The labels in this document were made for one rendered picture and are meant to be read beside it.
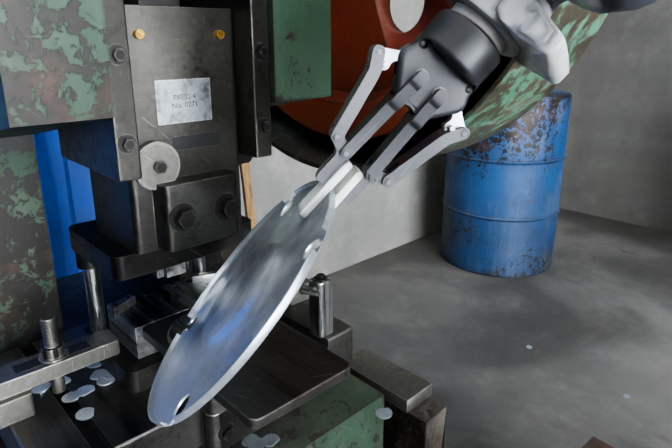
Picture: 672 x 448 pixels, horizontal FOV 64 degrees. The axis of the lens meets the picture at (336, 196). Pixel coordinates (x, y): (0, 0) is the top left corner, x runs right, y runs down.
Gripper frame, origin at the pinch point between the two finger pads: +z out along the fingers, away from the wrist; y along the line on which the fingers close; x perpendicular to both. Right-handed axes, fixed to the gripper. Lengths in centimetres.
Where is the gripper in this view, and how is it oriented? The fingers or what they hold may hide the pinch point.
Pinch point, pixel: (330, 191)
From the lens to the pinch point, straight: 53.9
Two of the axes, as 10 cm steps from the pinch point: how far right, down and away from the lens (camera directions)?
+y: -7.4, -6.2, -2.7
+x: 1.1, 2.9, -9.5
